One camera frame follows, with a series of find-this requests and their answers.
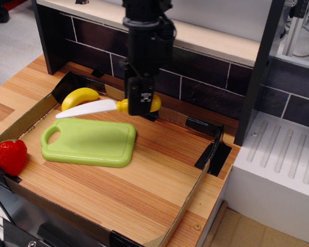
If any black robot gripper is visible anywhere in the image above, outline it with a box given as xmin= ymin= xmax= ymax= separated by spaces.
xmin=124 ymin=24 xmax=174 ymax=116

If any yellow handled white toy knife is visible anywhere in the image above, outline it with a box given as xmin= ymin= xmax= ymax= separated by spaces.
xmin=55 ymin=94 xmax=162 ymax=119

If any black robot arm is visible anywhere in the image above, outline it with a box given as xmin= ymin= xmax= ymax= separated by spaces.
xmin=123 ymin=1 xmax=176 ymax=116

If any green plastic cutting board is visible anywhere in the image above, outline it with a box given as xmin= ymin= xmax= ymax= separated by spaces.
xmin=40 ymin=118 xmax=136 ymax=168

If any light wooden shelf board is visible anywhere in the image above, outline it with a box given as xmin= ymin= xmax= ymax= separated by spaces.
xmin=37 ymin=0 xmax=261 ymax=68

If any cardboard fence with black tape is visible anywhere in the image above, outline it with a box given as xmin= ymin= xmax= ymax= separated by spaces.
xmin=0 ymin=67 xmax=238 ymax=246

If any yellow toy banana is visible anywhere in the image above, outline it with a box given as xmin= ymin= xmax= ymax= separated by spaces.
xmin=61 ymin=87 xmax=99 ymax=111

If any red toy strawberry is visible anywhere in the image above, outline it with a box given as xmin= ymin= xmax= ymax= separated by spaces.
xmin=0 ymin=139 xmax=27 ymax=176

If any black caster wheel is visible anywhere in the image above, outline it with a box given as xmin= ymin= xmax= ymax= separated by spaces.
xmin=0 ymin=6 xmax=9 ymax=23

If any white toy sink drainboard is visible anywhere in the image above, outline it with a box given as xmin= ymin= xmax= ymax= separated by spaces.
xmin=225 ymin=112 xmax=309 ymax=243

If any stainless steel oven front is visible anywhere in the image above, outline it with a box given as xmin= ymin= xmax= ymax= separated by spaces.
xmin=0 ymin=171 xmax=110 ymax=246

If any dark grey shelf post right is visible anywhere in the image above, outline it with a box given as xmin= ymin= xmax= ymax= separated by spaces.
xmin=234 ymin=1 xmax=287 ymax=146

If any dark grey shelf post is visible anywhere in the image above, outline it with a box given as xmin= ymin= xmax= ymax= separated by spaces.
xmin=31 ymin=1 xmax=71 ymax=75
xmin=234 ymin=1 xmax=287 ymax=146

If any dark grey shelf post left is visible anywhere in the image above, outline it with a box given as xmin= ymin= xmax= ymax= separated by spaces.
xmin=31 ymin=1 xmax=71 ymax=75

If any aluminium frame profile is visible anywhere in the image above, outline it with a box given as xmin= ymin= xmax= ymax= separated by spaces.
xmin=275 ymin=0 xmax=309 ymax=68

